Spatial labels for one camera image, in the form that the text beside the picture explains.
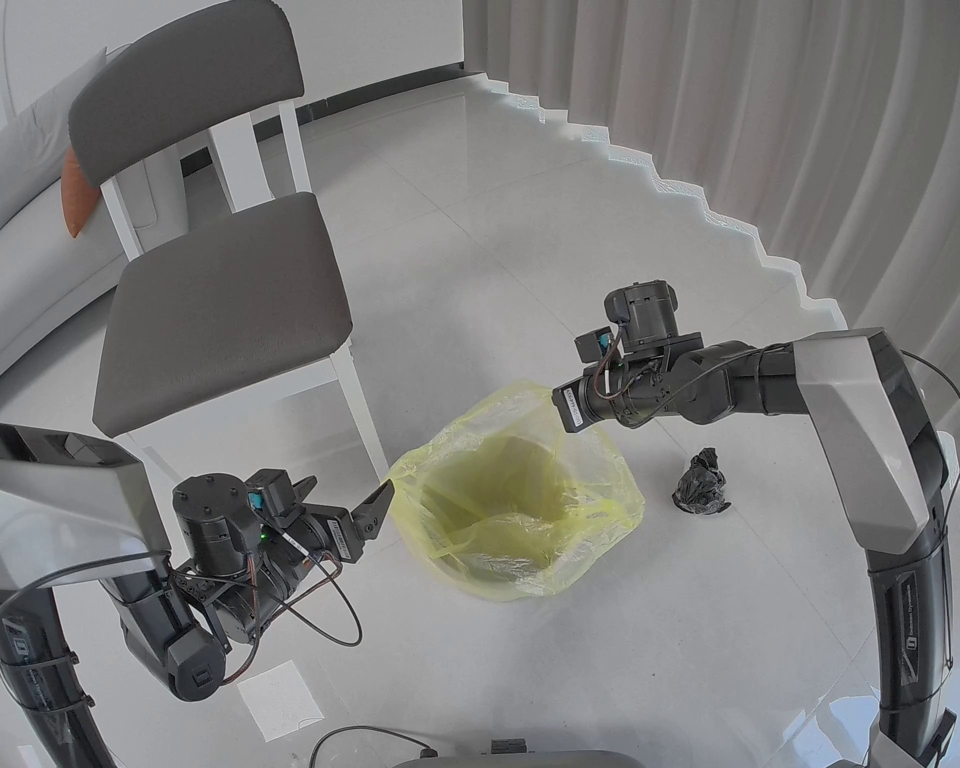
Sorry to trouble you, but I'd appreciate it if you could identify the black cable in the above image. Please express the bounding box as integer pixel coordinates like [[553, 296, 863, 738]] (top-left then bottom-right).
[[309, 723, 439, 768], [900, 348, 960, 440], [0, 551, 172, 607]]

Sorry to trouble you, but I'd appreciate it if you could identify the white trash bin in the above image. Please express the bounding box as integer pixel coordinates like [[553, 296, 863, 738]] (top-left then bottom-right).
[[416, 431, 573, 598]]

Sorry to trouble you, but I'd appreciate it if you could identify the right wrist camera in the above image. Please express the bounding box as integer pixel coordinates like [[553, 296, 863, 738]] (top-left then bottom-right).
[[574, 324, 622, 370]]

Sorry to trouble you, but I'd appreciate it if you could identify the yellow plastic bag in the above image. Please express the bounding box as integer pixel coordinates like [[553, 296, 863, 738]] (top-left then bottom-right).
[[386, 381, 647, 604]]

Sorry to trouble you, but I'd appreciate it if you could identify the white sofa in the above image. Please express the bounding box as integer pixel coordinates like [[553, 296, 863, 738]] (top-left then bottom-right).
[[0, 45, 187, 376]]

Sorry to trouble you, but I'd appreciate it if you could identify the black plastic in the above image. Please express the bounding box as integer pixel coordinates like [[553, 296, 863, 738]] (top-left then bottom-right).
[[669, 447, 733, 518]]

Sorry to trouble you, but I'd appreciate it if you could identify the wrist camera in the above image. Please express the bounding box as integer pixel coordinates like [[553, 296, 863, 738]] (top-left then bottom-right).
[[574, 324, 622, 370], [246, 468, 316, 520]]

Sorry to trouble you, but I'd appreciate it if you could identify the orange cushion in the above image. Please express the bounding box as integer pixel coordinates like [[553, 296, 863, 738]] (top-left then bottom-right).
[[61, 146, 101, 240]]

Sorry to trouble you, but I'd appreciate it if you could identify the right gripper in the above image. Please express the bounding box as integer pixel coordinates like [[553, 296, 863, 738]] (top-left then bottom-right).
[[553, 358, 673, 435]]

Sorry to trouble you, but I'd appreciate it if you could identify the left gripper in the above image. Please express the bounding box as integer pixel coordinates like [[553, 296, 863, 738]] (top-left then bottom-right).
[[296, 480, 396, 566]]

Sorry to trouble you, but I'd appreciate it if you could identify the beige curtain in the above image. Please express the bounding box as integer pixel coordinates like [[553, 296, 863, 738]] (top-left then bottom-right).
[[461, 0, 960, 369]]

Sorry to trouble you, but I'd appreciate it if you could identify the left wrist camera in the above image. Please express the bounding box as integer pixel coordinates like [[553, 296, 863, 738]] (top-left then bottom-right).
[[246, 468, 316, 520]]

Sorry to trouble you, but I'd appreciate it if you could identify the grey and white chair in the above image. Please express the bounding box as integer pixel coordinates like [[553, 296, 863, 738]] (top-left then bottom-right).
[[67, 0, 391, 489]]

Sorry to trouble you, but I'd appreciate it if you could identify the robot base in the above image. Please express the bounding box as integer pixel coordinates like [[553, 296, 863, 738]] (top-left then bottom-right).
[[390, 738, 627, 768]]

